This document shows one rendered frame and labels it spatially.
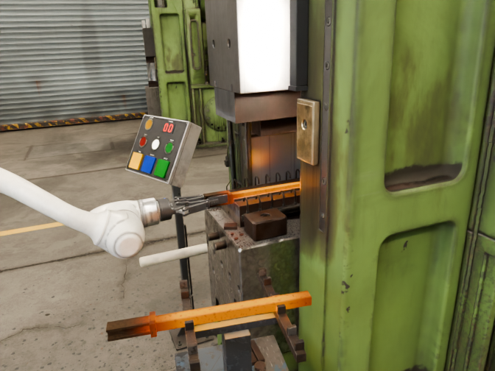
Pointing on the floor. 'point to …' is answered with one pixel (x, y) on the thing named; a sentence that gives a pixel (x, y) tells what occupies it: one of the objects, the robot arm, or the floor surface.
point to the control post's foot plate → (178, 336)
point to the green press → (182, 68)
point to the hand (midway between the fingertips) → (216, 199)
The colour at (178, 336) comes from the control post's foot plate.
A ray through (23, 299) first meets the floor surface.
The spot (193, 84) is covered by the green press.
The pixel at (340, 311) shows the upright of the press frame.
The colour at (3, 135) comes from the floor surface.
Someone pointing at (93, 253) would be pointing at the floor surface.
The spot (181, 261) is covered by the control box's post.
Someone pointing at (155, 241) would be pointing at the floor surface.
